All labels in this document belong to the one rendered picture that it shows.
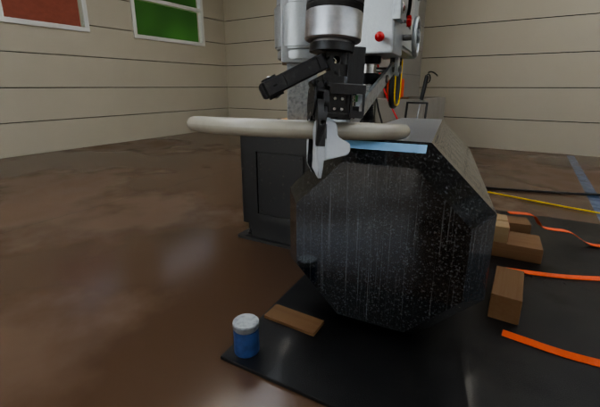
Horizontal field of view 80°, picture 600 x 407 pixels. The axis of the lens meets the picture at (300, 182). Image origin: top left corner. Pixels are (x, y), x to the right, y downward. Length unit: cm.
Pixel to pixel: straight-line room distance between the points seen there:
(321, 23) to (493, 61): 628
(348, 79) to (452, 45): 634
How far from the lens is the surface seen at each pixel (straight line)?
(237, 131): 62
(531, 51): 679
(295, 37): 228
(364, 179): 134
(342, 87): 57
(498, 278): 198
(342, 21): 58
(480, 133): 684
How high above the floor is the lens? 101
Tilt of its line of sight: 15 degrees down
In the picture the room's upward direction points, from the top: straight up
